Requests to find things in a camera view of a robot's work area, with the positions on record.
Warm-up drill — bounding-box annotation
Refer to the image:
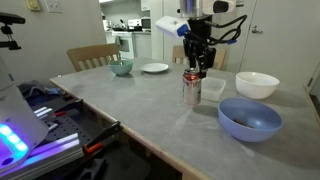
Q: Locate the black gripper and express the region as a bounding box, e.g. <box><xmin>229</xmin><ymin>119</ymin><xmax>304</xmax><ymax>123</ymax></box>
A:
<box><xmin>182</xmin><ymin>17</ymin><xmax>217</xmax><ymax>80</ymax></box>

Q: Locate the red silver soda can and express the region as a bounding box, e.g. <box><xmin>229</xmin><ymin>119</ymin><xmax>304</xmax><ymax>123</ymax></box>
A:
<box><xmin>182</xmin><ymin>67</ymin><xmax>203</xmax><ymax>106</ymax></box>

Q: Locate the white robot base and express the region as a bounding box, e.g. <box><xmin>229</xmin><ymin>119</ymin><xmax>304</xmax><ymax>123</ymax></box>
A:
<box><xmin>0</xmin><ymin>54</ymin><xmax>50</xmax><ymax>175</ymax></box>

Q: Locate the wooden chair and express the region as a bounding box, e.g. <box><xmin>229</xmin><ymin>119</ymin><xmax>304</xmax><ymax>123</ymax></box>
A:
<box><xmin>171</xmin><ymin>44</ymin><xmax>228</xmax><ymax>71</ymax></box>
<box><xmin>66</xmin><ymin>43</ymin><xmax>121</xmax><ymax>72</ymax></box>

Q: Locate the clear plastic container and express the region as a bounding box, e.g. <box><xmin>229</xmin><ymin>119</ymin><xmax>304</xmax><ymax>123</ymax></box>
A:
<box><xmin>199</xmin><ymin>76</ymin><xmax>227</xmax><ymax>103</ymax></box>

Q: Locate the white plate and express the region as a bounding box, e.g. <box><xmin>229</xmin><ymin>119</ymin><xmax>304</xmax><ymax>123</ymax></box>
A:
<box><xmin>139</xmin><ymin>62</ymin><xmax>170</xmax><ymax>74</ymax></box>

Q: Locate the white bowl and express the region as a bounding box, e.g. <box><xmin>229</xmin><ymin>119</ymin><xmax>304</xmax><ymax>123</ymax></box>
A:
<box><xmin>235</xmin><ymin>71</ymin><xmax>281</xmax><ymax>101</ymax></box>

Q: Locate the microwave oven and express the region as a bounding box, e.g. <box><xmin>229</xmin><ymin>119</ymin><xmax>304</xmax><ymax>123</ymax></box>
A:
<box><xmin>140</xmin><ymin>16</ymin><xmax>153</xmax><ymax>30</ymax></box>

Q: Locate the brown item in bowl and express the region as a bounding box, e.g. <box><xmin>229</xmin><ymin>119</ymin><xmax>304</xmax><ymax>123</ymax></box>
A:
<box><xmin>233</xmin><ymin>118</ymin><xmax>256</xmax><ymax>130</ymax></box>

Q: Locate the white stove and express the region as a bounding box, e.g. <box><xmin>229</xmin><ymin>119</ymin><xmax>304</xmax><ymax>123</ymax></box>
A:
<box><xmin>111</xmin><ymin>30</ymin><xmax>136</xmax><ymax>60</ymax></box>

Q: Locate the teal ceramic bowl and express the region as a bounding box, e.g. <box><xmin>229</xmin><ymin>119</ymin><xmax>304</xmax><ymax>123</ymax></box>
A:
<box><xmin>108</xmin><ymin>58</ymin><xmax>134</xmax><ymax>77</ymax></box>

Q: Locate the large blue bowl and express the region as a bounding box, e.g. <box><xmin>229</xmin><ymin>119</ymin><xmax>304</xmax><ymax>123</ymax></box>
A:
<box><xmin>217</xmin><ymin>97</ymin><xmax>284</xmax><ymax>144</ymax></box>

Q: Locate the white door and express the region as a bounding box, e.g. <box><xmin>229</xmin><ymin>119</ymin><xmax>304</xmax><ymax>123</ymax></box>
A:
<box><xmin>233</xmin><ymin>0</ymin><xmax>320</xmax><ymax>88</ymax></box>

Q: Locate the black orange clamp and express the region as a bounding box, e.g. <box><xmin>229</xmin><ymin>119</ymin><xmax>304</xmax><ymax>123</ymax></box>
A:
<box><xmin>81</xmin><ymin>120</ymin><xmax>124</xmax><ymax>155</ymax></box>

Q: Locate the black red clamp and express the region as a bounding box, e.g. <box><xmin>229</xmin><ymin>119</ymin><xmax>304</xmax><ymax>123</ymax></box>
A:
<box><xmin>49</xmin><ymin>98</ymin><xmax>85</xmax><ymax>118</ymax></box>

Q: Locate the blue cloth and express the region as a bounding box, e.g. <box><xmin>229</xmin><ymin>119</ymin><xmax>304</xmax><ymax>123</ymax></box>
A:
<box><xmin>17</xmin><ymin>79</ymin><xmax>63</xmax><ymax>98</ymax></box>

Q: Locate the beige thermostat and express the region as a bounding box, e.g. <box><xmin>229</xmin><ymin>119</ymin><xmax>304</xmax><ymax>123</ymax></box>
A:
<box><xmin>26</xmin><ymin>0</ymin><xmax>42</xmax><ymax>11</ymax></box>

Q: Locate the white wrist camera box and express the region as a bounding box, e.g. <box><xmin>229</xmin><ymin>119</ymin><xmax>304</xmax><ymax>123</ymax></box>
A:
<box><xmin>154</xmin><ymin>15</ymin><xmax>192</xmax><ymax>40</ymax></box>

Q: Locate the metal door handle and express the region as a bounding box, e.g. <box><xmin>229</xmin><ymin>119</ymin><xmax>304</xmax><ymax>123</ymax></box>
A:
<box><xmin>251</xmin><ymin>24</ymin><xmax>264</xmax><ymax>35</ymax></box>

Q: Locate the aluminium rail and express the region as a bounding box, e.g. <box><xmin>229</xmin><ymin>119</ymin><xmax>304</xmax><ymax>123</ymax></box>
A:
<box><xmin>0</xmin><ymin>132</ymin><xmax>85</xmax><ymax>180</ymax></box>

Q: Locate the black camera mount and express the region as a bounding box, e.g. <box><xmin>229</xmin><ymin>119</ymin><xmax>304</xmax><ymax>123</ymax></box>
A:
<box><xmin>0</xmin><ymin>12</ymin><xmax>27</xmax><ymax>51</ymax></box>

